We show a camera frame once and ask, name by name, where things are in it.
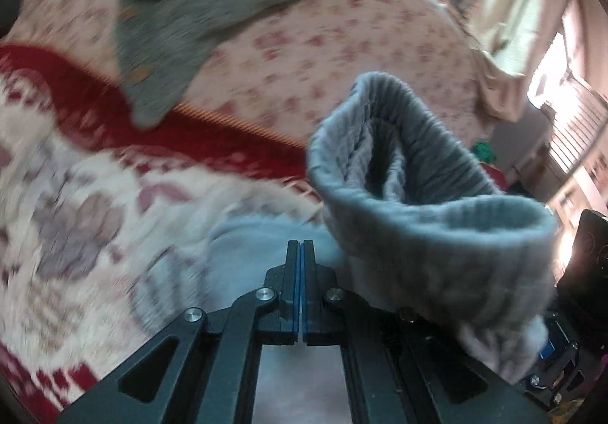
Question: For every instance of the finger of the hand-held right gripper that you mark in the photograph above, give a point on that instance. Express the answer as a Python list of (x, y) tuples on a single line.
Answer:
[(553, 357)]

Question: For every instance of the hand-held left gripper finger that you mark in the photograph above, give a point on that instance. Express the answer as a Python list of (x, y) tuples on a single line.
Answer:
[(306, 291), (297, 291)]

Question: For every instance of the light grey fleece pants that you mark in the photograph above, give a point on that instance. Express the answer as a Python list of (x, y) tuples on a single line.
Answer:
[(427, 239)]

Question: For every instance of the wooden slatted cabinet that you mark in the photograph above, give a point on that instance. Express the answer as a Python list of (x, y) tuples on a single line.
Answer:
[(574, 120)]

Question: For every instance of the green object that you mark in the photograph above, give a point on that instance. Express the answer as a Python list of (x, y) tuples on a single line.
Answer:
[(485, 151)]

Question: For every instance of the pink floral bed sheet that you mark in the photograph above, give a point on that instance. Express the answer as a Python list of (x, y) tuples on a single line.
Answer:
[(332, 49)]

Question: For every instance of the red and cream floral blanket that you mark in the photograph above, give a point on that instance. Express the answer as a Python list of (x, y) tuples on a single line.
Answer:
[(71, 191)]

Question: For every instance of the cream curtain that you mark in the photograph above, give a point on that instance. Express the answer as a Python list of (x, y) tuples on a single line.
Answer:
[(517, 6)]

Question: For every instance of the dark grey knitted cardigan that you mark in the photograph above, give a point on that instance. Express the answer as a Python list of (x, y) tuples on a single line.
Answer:
[(190, 25)]

